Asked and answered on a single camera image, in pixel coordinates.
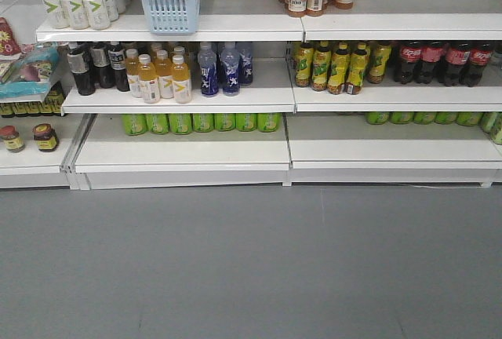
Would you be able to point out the blue sports drink bottle back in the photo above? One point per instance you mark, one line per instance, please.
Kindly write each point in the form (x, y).
(245, 50)

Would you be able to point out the blue sports drink bottle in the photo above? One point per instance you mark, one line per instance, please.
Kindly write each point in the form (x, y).
(207, 64)
(230, 59)
(245, 50)

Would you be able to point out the yellow juice bottle white label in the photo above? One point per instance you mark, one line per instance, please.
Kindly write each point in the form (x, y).
(181, 77)

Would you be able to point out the blue sports drink bottle middle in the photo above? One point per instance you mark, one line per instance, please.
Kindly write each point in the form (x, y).
(230, 59)

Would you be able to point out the blue sports drink bottle left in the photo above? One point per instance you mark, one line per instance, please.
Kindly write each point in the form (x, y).
(207, 64)

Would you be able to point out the yellow lemon tea bottle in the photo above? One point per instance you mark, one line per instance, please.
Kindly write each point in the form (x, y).
(321, 63)
(338, 70)
(356, 70)
(304, 58)

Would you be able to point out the white metal shelving unit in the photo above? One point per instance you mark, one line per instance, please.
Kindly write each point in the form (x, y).
(323, 137)

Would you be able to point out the dark cola bottle red label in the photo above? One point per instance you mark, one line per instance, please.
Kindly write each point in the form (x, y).
(409, 56)

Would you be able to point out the dark tea bottle grey label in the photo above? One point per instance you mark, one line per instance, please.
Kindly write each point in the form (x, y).
(79, 65)

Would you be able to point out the red lid sauce jar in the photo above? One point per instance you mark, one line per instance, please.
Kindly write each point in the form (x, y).
(45, 137)
(11, 139)

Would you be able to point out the snack bag teal packaging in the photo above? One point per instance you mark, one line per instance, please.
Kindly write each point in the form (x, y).
(32, 74)

